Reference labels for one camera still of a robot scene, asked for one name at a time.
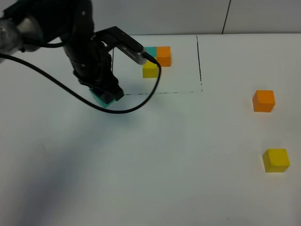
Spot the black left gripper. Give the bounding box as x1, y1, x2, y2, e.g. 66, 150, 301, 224
62, 32, 124, 101

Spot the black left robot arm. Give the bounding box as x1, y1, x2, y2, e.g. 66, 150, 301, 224
0, 0, 124, 103

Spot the template yellow cube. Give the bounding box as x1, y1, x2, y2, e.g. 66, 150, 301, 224
143, 61, 158, 78

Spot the template teal cube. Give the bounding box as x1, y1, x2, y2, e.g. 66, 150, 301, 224
144, 47, 157, 58

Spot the template orange cube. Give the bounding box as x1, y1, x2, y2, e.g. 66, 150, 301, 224
157, 46, 171, 67

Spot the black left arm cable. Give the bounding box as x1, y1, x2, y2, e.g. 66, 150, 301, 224
0, 51, 162, 114

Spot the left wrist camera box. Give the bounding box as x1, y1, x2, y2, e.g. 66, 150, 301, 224
95, 26, 147, 65

